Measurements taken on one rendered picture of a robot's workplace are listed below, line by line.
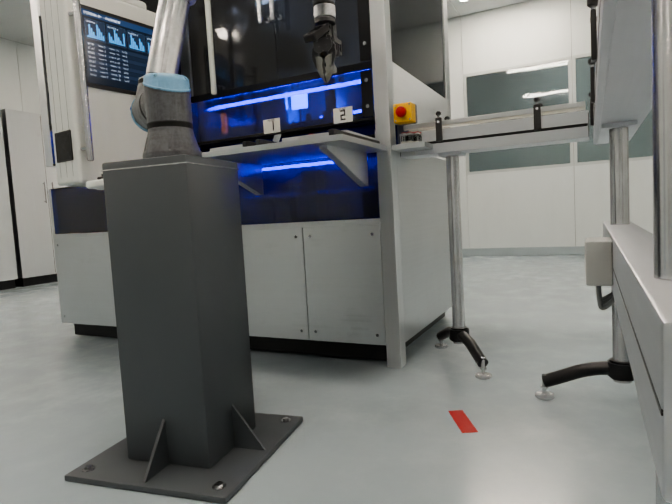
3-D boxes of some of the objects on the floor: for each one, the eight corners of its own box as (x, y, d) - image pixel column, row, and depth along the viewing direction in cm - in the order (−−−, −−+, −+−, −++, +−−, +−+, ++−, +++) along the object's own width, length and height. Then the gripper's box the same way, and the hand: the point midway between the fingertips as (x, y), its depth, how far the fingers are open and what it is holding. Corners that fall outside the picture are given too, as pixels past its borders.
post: (392, 362, 210) (366, -174, 195) (406, 364, 208) (380, -180, 192) (387, 367, 204) (359, -185, 189) (401, 368, 202) (374, -192, 186)
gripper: (343, 22, 177) (346, 84, 179) (320, 27, 181) (323, 88, 183) (331, 14, 170) (335, 78, 171) (308, 20, 174) (312, 83, 175)
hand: (325, 78), depth 175 cm, fingers closed
